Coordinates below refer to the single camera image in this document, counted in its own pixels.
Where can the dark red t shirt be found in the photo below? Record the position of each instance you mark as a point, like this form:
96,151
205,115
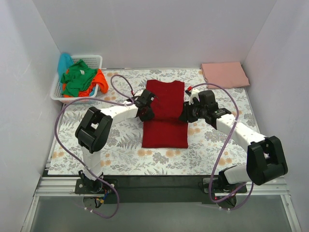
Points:
165,130

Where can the teal t shirt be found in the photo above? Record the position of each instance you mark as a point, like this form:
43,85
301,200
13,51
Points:
65,61

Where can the orange t shirt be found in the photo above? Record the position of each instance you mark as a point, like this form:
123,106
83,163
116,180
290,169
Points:
101,81

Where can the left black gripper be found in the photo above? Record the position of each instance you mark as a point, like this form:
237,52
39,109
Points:
149,106

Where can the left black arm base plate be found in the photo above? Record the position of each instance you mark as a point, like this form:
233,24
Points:
101,186

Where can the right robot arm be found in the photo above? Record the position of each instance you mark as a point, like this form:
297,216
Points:
265,156

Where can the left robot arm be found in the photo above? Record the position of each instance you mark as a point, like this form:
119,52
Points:
93,132

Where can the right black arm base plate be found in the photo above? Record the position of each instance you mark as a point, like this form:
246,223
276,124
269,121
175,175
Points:
212,187

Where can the floral patterned table mat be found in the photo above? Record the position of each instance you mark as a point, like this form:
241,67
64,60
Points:
123,153

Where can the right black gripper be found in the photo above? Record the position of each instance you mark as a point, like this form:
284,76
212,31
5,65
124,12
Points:
184,113

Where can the folded pink t shirt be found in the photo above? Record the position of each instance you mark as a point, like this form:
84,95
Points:
226,75

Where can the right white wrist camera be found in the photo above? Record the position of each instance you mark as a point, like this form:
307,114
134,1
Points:
192,93

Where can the green t shirt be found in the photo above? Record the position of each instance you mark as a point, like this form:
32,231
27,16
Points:
77,80

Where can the white plastic laundry basket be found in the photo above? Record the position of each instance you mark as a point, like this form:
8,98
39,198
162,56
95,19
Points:
93,61

